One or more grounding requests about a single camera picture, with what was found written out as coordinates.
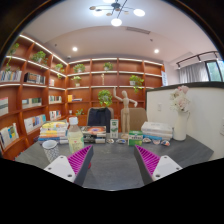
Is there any tan chair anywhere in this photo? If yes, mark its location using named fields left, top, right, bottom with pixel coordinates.
left=128, top=107, right=148, bottom=133

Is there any white wall poster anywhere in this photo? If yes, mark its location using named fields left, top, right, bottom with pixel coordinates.
left=161, top=70, right=169, bottom=87

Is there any orange wooden shelf unit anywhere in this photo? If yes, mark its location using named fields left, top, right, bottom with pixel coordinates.
left=0, top=33, right=167, bottom=161

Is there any wooden artist mannequin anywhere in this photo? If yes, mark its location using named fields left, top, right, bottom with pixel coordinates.
left=112, top=87, right=139, bottom=136

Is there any white triangle-patterned cup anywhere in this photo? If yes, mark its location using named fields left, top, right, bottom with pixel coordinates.
left=41, top=139, right=61, bottom=164

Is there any dark book stack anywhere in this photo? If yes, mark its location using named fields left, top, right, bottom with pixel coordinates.
left=81, top=125, right=108, bottom=144

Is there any colourful book stack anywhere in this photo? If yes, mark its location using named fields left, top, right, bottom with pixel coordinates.
left=37, top=120, right=70, bottom=145

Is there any tall green white carton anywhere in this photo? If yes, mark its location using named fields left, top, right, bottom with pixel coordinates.
left=109, top=118, right=120, bottom=139

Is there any chair with dark jacket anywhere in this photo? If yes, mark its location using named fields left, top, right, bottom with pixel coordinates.
left=86, top=107, right=113, bottom=133

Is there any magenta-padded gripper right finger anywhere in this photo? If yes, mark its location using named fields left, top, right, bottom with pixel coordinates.
left=133, top=144, right=183, bottom=186

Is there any ceiling air vent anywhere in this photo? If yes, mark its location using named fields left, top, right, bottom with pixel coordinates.
left=125, top=26, right=151, bottom=35

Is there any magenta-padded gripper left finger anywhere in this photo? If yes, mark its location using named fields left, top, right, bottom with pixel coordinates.
left=43, top=144, right=95, bottom=187

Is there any black ceiling track rail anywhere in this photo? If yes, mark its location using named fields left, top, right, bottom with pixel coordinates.
left=175, top=50, right=219, bottom=69

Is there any green white tissue box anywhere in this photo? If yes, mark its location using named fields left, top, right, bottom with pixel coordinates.
left=128, top=130, right=144, bottom=147

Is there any yellow drink bottle white cap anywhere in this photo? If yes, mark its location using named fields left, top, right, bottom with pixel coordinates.
left=67, top=116, right=85, bottom=154

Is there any multi-bulb ceiling lamp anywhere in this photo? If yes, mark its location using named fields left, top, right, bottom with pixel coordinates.
left=88, top=0, right=147, bottom=28

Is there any stack of white packs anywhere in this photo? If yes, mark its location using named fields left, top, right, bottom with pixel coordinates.
left=140, top=121, right=174, bottom=141

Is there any window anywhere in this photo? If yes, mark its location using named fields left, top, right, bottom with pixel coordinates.
left=205, top=59, right=224, bottom=83

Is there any grey curtain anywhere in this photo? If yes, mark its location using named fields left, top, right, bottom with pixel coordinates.
left=179, top=62, right=210, bottom=84

